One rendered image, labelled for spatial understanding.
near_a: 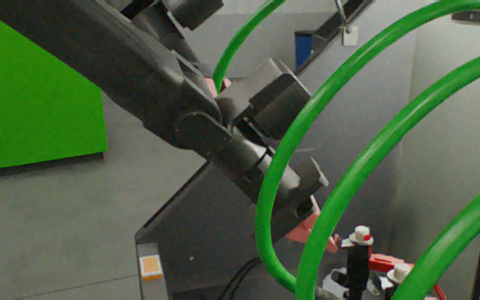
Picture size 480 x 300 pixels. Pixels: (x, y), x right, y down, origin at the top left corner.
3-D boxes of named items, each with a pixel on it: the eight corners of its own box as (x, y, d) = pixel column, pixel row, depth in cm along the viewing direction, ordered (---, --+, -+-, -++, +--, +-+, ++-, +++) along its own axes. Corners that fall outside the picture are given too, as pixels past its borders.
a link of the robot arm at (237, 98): (153, 85, 46) (166, 131, 39) (234, 7, 43) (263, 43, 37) (226, 143, 53) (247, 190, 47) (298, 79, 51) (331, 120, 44)
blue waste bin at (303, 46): (286, 81, 700) (287, 30, 673) (319, 78, 719) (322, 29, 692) (303, 88, 647) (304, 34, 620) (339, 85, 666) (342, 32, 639)
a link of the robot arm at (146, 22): (136, 34, 64) (117, 21, 58) (173, 3, 63) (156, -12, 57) (162, 70, 63) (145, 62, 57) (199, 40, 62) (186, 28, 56)
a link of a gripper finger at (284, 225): (359, 252, 49) (305, 196, 46) (309, 290, 50) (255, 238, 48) (342, 222, 56) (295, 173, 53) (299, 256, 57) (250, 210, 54)
